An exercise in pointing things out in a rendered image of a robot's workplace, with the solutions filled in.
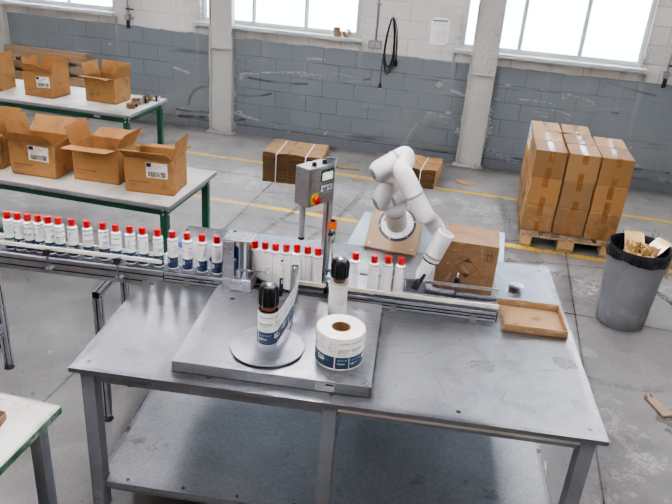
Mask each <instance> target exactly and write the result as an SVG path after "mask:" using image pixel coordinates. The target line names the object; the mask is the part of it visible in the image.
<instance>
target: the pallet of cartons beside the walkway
mask: <svg viewBox="0 0 672 504"><path fill-rule="evenodd" d="M635 162H636V161H635V160H634V158H633V157H632V155H631V154H630V152H629V151H628V149H627V147H626V145H625V144H624V142H623V140H620V139H612V138H604V137H595V136H593V138H592V137H591V133H590V131H589V128H588V127H584V126H577V125H568V124H560V126H559V124H558V123H551V122H542V121H533V120H531V125H530V130H529V136H528V141H527V144H526V148H525V153H524V158H523V163H522V169H521V174H520V179H519V184H518V189H517V197H516V204H517V205H516V209H517V222H518V232H519V245H522V246H528V247H530V243H531V239H532V237H536V238H543V239H550V240H554V243H555V248H556V251H562V252H568V253H573V248H574V244H575V243H579V244H585V245H592V246H596V249H597V252H598V256H599V257H603V258H606V246H607V242H608V239H609V237H610V236H611V235H613V234H616V232H617V229H618V225H619V221H620V218H621V216H622V212H623V208H624V204H625V200H626V196H627V193H628V189H629V185H630V182H631V178H632V174H633V170H634V166H635Z"/></svg>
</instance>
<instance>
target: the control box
mask: <svg viewBox="0 0 672 504"><path fill-rule="evenodd" d="M322 160H323V159H318V160H314V161H310V162H306V163H302V164H298V165H296V179H295V200H294V202H295V203H297V204H299V205H301V206H304V207H306V208H310V207H313V206H316V204H315V203H314V201H313V199H314V197H320V198H321V202H320V203H319V204H322V203H326V202H329V201H331V200H332V199H333V189H332V190H329V191H326V192H322V193H320V185H323V184H327V183H330V182H333V185H334V174H333V179H331V180H328V181H324V182H321V174H322V171H323V170H327V169H331V168H334V171H335V165H334V164H333V163H327V165H323V164H322ZM313 162H316V163H317V167H316V168H313V167H312V163H313ZM319 204H318V205H319Z"/></svg>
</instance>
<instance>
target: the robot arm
mask: <svg viewBox="0 0 672 504"><path fill-rule="evenodd" d="M414 163H415V154H414V151H413V150H412V149H411V148H410V147H408V146H402V147H399V148H397V149H395V150H393V151H391V152H390V153H388V154H386V155H384V156H382V157H380V158H379V159H377V160H375V161H374V162H373V163H372V164H371V165H370V167H369V173H370V175H371V177H372V178H373V179H374V180H375V181H376V182H378V183H380V184H379V186H378V187H377V188H376V190H375V191H374V193H373V199H372V200H373V204H374V206H375V207H376V208H377V209H378V210H380V211H384V212H385V215H384V216H383V218H382V220H381V228H382V231H383V232H384V234H385V235H387V236H388V237H390V238H394V239H400V238H403V237H405V236H407V235H408V234H409V233H410V232H411V231H412V229H413V226H414V222H413V218H412V216H411V215H410V213H408V212H407V211H406V207H407V206H408V205H409V207H410V209H411V210H412V212H413V214H414V216H415V218H416V220H417V221H418V222H419V223H420V224H424V225H425V226H426V227H427V229H428V230H429V232H430V234H431V236H432V237H433V238H432V240H431V242H430V244H429V246H428V247H427V249H426V251H425V253H424V254H423V260H422V262H421V263H420V265H419V266H418V268H417V270H416V279H415V280H416V281H414V282H413V284H412V286H411V289H414V290H416V291H417V290H418V288H419V286H420V285H421V283H422V281H423V282H425V281H426V280H427V278H428V276H429V274H430V273H431V271H432V269H433V267H434V265H437V264H439V262H440V261H441V259H442V257H443V255H444V254H445V252H446V250H447V249H448V247H449V245H450V243H451V242H452V240H453V238H454V235H453V234H452V233H451V232H450V231H448V230H446V227H445V225H444V223H443V221H442V220H441V218H440V217H439V216H438V215H437V214H436V213H435V212H434V211H433V209H432V207H431V205H430V203H429V201H428V199H427V197H426V195H425V193H424V191H423V189H422V187H421V185H420V183H419V181H418V179H417V177H416V175H415V173H414V171H413V170H412V168H413V166H414Z"/></svg>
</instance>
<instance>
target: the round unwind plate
mask: <svg viewBox="0 0 672 504"><path fill-rule="evenodd" d="M230 350H231V352H232V354H233V355H234V356H235V357H236V358H237V359H239V360H240V361H242V362H244V363H246V364H249V365H253V366H258V367H277V366H282V365H286V364H289V363H291V362H293V361H295V360H296V359H298V358H299V357H300V356H301V355H302V353H303V351H304V343H303V341H302V339H301V338H300V337H299V336H298V335H297V334H295V333H294V332H292V331H290V330H287V329H285V331H284V332H283V334H282V336H281V337H280V339H279V340H278V347H277V348H276V349H274V350H271V351H264V350H261V349H259V348H258V347H257V327H253V328H249V329H246V330H243V331H241V332H240V333H238V334H237V335H235V336H234V337H233V339H232V340H231V343H230Z"/></svg>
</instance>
